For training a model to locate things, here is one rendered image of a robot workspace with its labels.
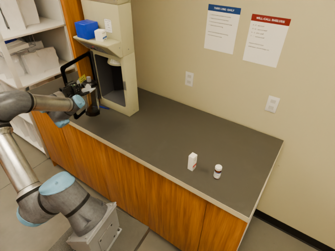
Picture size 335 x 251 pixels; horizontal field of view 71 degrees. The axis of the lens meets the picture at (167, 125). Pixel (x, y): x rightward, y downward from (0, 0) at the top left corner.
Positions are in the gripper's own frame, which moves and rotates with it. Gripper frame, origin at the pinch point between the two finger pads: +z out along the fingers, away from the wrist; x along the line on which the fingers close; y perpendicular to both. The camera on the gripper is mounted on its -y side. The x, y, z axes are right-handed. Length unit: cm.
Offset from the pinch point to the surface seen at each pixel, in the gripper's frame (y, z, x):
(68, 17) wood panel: 38.2, 10.9, 22.3
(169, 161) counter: -30, -1, -66
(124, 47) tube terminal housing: 23.8, 21.0, -14.7
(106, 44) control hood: 27.7, 10.0, -11.0
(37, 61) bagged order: -17, 27, 113
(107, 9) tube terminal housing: 44.9, 18.8, -6.5
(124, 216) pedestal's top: -30, -44, -68
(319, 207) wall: -78, 63, -157
